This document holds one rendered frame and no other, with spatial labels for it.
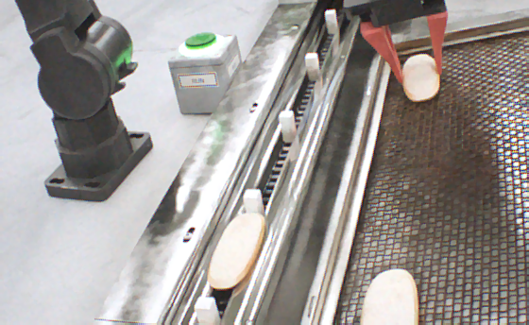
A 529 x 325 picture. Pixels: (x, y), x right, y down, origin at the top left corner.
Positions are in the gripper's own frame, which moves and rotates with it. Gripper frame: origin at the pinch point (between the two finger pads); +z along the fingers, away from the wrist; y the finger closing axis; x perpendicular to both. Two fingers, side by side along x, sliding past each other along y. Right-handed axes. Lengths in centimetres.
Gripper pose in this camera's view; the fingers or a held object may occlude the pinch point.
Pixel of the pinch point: (418, 68)
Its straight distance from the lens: 74.5
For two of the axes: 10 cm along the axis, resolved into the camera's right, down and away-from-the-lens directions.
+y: 9.4, -2.1, -2.7
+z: 3.1, 8.3, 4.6
